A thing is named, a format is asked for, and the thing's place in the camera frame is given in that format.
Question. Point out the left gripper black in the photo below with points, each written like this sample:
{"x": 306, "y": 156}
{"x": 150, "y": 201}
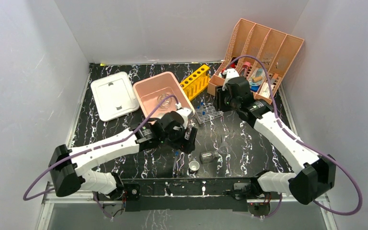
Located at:
{"x": 184, "y": 144}

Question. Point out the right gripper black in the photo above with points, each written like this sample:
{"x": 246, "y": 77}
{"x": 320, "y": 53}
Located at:
{"x": 220, "y": 92}

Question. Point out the clear glass bottle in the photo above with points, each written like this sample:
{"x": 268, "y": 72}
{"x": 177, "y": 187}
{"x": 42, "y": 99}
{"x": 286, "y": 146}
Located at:
{"x": 208, "y": 156}

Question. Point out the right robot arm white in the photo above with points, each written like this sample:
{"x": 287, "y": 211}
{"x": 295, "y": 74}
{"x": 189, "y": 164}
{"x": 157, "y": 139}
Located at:
{"x": 311, "y": 176}

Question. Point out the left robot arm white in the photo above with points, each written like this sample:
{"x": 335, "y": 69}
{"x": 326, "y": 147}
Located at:
{"x": 71, "y": 170}

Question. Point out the blue cap tube on table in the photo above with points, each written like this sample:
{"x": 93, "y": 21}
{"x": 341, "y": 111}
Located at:
{"x": 176, "y": 158}

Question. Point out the white label box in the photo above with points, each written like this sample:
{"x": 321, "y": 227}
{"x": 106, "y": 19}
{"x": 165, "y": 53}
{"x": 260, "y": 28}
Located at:
{"x": 265, "y": 90}

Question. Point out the clear acrylic tube rack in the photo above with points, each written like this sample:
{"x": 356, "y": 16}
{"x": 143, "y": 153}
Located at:
{"x": 211, "y": 113}

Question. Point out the yellow test tube rack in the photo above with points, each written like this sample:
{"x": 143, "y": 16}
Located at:
{"x": 196, "y": 82}

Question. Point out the pink plastic bin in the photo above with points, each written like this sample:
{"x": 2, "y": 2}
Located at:
{"x": 148, "y": 90}

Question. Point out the pink desk organizer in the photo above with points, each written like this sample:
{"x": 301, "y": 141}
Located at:
{"x": 275, "y": 49}

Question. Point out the clear plastic funnel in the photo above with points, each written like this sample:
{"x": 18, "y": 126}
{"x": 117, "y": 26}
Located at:
{"x": 224, "y": 147}

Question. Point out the white bin lid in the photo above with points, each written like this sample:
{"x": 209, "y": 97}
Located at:
{"x": 114, "y": 96}

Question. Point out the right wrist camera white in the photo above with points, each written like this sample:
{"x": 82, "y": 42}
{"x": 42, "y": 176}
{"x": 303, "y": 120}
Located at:
{"x": 229, "y": 74}

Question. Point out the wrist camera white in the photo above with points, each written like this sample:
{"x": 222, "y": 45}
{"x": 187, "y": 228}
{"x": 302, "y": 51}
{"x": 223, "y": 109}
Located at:
{"x": 185, "y": 113}
{"x": 229, "y": 74}

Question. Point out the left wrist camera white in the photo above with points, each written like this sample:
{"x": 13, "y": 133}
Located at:
{"x": 185, "y": 113}

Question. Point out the metal wire tongs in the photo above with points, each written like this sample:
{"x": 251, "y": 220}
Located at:
{"x": 177, "y": 172}

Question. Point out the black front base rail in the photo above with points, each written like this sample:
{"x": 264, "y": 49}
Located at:
{"x": 189, "y": 193}

